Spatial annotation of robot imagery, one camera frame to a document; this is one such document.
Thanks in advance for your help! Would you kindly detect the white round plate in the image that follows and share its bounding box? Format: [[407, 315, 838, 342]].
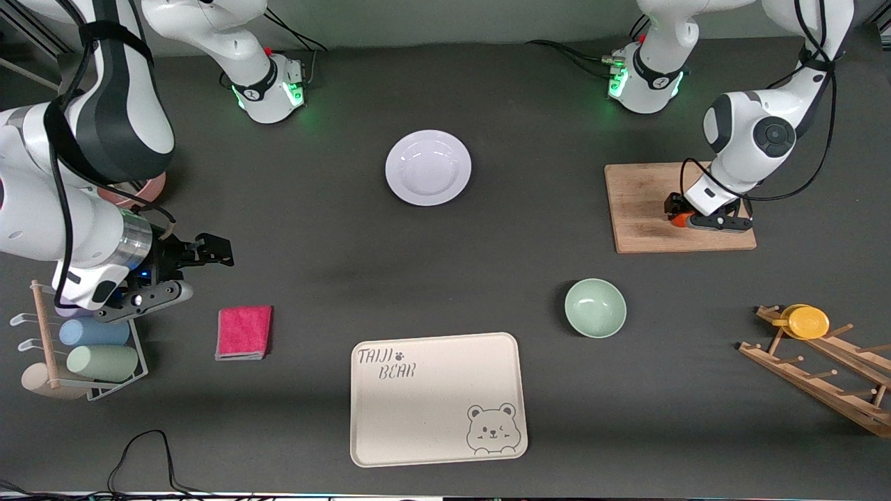
[[385, 129, 473, 207]]

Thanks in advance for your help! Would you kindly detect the wooden cutting board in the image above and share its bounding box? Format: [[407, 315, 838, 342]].
[[604, 161, 758, 255]]

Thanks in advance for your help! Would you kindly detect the pink bowl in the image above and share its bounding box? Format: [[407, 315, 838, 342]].
[[97, 172, 168, 210]]

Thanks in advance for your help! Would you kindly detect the pink folded cloth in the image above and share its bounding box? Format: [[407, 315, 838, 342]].
[[214, 305, 273, 361]]

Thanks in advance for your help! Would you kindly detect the dark grey table mat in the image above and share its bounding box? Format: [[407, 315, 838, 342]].
[[0, 24, 891, 496]]

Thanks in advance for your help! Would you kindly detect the blue cup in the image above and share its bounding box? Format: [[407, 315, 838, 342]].
[[58, 319, 131, 348]]

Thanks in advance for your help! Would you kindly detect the green cup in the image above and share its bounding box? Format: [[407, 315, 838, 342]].
[[66, 344, 139, 383]]

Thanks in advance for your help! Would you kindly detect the light green bowl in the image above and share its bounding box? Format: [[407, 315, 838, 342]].
[[564, 278, 627, 340]]

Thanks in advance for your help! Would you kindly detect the yellow cup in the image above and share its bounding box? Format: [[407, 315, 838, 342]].
[[771, 304, 830, 340]]

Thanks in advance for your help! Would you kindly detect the beige cup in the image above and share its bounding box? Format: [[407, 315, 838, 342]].
[[21, 363, 88, 401]]

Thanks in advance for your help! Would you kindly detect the wooden mug rack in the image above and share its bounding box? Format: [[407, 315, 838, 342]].
[[738, 304, 891, 439]]

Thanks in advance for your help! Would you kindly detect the light wooden stick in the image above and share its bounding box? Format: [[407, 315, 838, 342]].
[[0, 58, 56, 90]]

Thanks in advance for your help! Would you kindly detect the cream tray with bear print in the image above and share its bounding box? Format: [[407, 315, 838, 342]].
[[349, 332, 528, 468]]

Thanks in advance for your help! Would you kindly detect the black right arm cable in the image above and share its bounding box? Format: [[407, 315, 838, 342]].
[[42, 0, 178, 310]]

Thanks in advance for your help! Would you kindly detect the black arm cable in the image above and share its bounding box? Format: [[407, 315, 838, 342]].
[[42, 0, 178, 310], [679, 0, 836, 204]]

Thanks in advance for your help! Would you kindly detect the white wire cup rack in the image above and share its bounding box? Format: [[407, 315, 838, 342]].
[[10, 280, 149, 402]]

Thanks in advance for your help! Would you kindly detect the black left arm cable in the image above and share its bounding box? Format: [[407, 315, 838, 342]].
[[679, 0, 836, 204]]

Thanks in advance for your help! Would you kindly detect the thin black looped cable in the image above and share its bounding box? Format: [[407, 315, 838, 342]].
[[107, 429, 210, 496]]

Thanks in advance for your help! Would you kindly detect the black left base cable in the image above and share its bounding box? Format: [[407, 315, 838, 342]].
[[526, 40, 624, 79]]

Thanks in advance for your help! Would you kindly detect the black base cable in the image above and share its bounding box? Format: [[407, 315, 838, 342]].
[[259, 10, 329, 91], [526, 40, 624, 79]]

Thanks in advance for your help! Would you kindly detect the black right base cable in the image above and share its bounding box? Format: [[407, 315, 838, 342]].
[[259, 10, 329, 91]]

